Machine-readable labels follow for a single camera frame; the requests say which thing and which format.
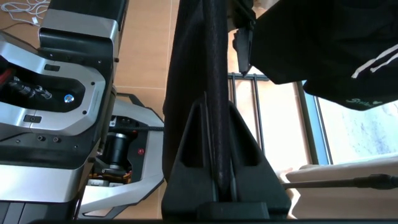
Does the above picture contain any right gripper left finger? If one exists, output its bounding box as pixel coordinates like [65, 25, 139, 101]
[161, 99, 218, 218]

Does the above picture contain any beige curtain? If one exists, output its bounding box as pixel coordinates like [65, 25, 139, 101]
[277, 154, 398, 220]

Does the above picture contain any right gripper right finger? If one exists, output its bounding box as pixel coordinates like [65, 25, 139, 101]
[228, 101, 292, 218]

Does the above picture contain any window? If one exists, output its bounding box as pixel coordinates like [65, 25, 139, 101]
[294, 79, 398, 166]

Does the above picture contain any black clothes rack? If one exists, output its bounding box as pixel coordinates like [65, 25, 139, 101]
[228, 72, 398, 191]

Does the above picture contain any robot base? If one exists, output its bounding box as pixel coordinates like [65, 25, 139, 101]
[0, 0, 166, 224]

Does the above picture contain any black garment with cream cord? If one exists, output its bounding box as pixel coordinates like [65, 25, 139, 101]
[249, 0, 398, 112]

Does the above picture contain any white cable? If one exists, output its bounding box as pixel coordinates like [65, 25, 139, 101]
[0, 0, 51, 27]

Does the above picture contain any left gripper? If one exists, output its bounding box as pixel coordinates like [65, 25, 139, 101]
[226, 0, 257, 78]

